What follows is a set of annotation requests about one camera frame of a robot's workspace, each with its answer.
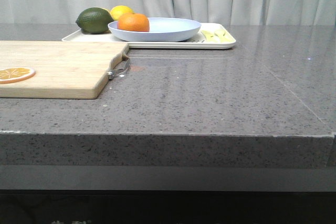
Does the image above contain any light blue plate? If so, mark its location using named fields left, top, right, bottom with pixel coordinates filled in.
left=108, top=17, right=201, bottom=42

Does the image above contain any cream rectangular tray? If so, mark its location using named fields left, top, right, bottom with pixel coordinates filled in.
left=62, top=23, right=236, bottom=50

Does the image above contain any yellow spoon on tray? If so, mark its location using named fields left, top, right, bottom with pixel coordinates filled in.
left=201, top=29, right=227, bottom=43

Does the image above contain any yellow lemon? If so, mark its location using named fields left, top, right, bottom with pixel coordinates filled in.
left=110, top=5, right=134, bottom=21

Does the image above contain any green lime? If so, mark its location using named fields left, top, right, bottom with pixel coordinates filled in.
left=76, top=7, right=113, bottom=34

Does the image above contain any wooden cutting board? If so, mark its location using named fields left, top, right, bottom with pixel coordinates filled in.
left=1, top=40, right=129, bottom=99

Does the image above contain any orange slice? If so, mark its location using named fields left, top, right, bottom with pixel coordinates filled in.
left=1, top=67, right=36, bottom=84

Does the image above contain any metal cutting board handle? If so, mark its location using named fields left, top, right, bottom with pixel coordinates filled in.
left=107, top=52, right=130, bottom=81

